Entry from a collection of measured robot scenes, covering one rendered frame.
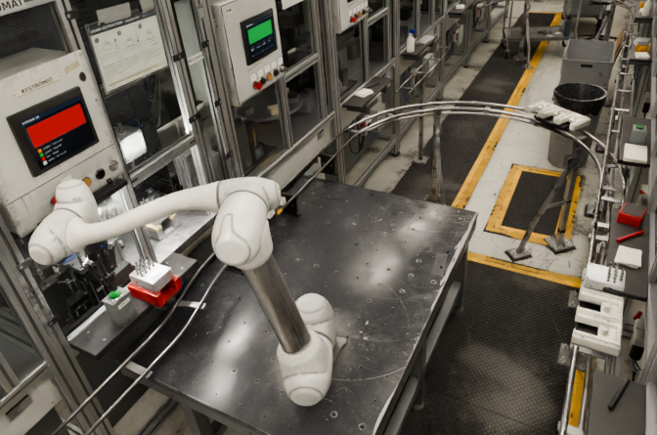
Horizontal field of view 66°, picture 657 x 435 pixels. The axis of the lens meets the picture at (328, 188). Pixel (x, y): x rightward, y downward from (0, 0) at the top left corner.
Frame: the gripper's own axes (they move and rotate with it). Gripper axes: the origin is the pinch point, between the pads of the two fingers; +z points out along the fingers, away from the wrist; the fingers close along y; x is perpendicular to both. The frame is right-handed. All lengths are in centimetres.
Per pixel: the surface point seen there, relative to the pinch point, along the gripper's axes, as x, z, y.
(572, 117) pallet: 128, 23, -234
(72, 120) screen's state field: -7, -55, -13
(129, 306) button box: 2.9, 12.2, -1.6
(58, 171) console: -9.6, -41.5, -3.6
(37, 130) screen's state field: -7, -57, -2
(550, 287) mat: 136, 108, -177
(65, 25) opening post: -11, -82, -24
